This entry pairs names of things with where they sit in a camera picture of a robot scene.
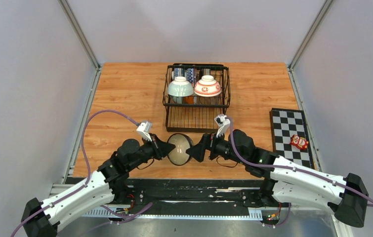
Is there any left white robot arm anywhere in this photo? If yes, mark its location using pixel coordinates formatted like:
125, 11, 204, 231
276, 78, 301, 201
21, 134, 175, 237

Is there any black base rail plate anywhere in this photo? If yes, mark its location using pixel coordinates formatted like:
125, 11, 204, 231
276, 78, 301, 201
89, 178, 291, 217

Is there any red rimmed bowl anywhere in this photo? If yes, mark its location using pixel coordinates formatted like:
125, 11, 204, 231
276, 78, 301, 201
194, 75, 221, 97

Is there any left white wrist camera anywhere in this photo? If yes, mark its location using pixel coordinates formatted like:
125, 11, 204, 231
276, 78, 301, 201
136, 121, 152, 141

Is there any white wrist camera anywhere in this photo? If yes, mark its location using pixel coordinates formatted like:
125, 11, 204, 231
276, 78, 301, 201
214, 114, 231, 138
136, 121, 152, 141

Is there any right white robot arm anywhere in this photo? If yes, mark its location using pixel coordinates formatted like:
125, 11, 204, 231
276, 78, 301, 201
186, 129, 369, 228

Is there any celadon bowl brown rim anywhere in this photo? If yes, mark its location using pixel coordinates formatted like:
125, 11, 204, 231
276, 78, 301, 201
171, 96, 183, 104

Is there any celadon bowl black rim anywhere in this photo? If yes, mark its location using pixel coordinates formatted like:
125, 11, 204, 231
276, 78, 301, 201
168, 77, 194, 97

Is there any red white patterned bowl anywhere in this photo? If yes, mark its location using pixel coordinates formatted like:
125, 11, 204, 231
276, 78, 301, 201
185, 68, 198, 84

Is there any black wire dish rack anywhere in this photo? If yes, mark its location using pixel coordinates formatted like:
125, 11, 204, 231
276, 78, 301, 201
163, 63, 231, 132

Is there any red owl toy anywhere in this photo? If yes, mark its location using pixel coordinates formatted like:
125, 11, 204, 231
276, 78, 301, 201
290, 134, 309, 151

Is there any black white checkerboard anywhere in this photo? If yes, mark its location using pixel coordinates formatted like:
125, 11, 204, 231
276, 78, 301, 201
269, 108, 315, 169

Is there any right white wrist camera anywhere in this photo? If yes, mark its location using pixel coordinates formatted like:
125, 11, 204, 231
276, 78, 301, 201
214, 114, 231, 138

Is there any blue floral glazed bowl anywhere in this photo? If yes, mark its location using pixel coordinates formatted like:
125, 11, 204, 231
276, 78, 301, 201
167, 133, 194, 166

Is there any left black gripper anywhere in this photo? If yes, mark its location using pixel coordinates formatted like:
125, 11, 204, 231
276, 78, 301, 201
127, 133, 175, 171

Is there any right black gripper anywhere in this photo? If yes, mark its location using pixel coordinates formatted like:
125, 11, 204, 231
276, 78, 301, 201
186, 127, 247, 165

